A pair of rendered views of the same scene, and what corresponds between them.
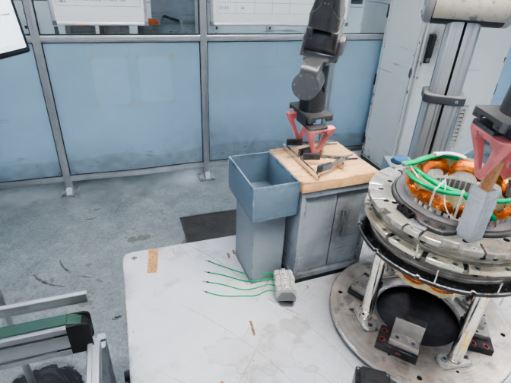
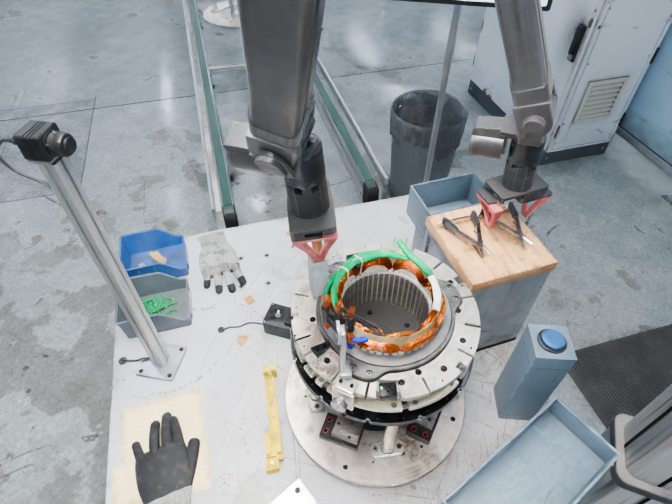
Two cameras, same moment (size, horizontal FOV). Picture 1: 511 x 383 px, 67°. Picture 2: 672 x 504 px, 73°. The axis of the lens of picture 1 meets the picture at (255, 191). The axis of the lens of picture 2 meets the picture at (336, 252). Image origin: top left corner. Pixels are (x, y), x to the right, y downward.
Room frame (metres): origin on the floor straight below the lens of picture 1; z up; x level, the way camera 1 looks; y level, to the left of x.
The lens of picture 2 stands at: (0.58, -0.84, 1.73)
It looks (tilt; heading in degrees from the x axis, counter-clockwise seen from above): 47 degrees down; 95
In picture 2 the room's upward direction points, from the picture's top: straight up
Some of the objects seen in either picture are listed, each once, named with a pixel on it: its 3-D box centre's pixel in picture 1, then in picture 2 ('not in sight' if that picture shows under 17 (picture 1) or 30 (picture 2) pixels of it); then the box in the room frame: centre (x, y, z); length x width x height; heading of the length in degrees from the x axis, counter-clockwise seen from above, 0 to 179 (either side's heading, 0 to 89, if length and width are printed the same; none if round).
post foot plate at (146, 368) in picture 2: not in sight; (161, 360); (0.14, -0.33, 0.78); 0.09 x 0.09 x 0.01; 85
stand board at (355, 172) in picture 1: (321, 164); (488, 242); (0.84, -0.16, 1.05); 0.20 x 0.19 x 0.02; 113
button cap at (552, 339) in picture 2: (401, 159); (553, 339); (0.93, -0.38, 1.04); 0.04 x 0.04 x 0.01
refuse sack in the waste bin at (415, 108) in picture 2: not in sight; (424, 138); (0.88, 1.26, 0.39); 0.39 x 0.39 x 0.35
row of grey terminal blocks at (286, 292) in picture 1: (284, 284); not in sight; (0.70, -0.08, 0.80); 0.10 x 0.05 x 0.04; 4
